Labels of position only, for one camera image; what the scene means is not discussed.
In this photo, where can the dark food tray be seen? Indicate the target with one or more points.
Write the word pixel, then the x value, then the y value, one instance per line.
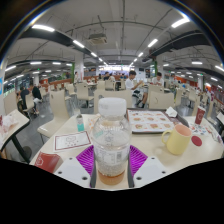
pixel 150 121

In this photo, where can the white crumpled napkin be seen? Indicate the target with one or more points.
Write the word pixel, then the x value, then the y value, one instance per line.
pixel 171 112

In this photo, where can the clear plastic drink bottle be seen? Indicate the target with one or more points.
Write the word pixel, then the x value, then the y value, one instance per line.
pixel 111 140

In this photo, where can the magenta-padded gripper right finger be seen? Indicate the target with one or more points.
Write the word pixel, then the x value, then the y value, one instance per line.
pixel 150 170

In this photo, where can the white card with red print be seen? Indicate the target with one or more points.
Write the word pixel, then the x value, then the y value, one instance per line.
pixel 71 141

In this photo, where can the ceiling lights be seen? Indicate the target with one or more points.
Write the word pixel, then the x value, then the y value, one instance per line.
pixel 180 22

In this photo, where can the beige table with black leg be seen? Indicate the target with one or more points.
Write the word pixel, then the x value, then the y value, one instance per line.
pixel 18 125

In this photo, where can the yellow mug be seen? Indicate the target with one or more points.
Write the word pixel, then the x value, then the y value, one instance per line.
pixel 178 141

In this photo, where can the person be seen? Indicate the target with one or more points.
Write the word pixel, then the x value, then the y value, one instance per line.
pixel 131 83
pixel 36 93
pixel 157 80
pixel 25 96

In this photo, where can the crumpled food wrapper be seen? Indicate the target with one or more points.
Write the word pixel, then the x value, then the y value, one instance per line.
pixel 90 123

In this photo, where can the small teal bottle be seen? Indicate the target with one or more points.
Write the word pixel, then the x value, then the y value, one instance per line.
pixel 80 124

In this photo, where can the red packet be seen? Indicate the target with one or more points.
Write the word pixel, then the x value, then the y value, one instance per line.
pixel 46 161

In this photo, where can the red paper cup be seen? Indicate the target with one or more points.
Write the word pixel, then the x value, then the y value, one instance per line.
pixel 200 116

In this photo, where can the beige chairs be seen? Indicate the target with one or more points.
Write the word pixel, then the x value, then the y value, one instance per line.
pixel 56 101

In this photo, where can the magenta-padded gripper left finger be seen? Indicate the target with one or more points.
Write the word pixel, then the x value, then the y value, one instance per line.
pixel 71 171

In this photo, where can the red round coaster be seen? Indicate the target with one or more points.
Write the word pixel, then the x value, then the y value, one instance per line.
pixel 196 141

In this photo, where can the ceiling air conditioner unit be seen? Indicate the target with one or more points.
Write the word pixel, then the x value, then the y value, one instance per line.
pixel 97 39

